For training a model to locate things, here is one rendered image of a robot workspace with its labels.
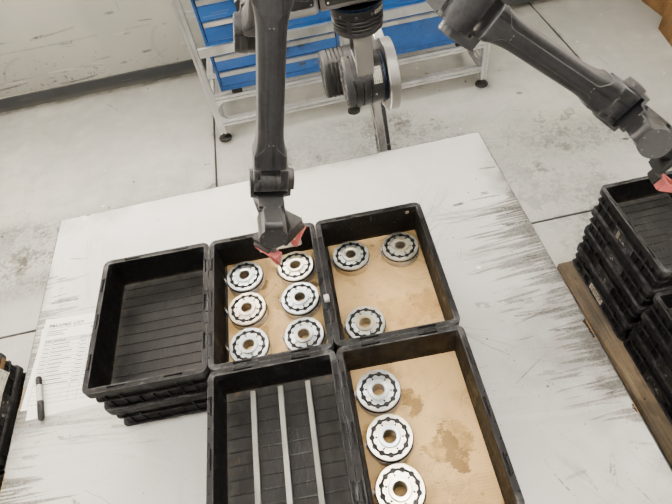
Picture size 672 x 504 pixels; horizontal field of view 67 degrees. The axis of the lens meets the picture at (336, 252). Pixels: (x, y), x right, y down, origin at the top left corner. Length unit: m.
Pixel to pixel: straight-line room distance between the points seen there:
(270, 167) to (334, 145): 2.14
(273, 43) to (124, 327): 0.95
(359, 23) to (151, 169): 2.19
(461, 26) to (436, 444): 0.84
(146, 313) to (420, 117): 2.21
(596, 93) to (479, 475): 0.79
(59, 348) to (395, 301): 1.03
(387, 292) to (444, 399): 0.32
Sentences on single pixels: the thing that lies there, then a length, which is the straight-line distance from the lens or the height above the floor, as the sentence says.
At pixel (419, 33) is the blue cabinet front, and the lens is 3.18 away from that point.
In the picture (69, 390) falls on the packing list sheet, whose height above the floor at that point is 0.70.
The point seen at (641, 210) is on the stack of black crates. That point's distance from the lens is 2.17.
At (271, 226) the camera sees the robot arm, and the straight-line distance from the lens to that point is 0.98.
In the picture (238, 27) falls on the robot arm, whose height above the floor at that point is 1.47.
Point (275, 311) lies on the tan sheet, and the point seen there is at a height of 0.83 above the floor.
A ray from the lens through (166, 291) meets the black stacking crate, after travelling 1.54.
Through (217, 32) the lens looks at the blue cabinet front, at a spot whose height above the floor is 0.67.
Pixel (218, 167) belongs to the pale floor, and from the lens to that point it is 3.16.
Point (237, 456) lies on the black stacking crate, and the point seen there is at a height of 0.83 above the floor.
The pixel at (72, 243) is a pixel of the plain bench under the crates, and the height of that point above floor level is 0.70.
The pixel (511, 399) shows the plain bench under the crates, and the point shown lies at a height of 0.70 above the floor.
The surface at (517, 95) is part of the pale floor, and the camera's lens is 3.45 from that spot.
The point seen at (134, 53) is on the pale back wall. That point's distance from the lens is 4.07.
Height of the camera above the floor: 1.98
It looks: 51 degrees down
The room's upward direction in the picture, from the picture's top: 11 degrees counter-clockwise
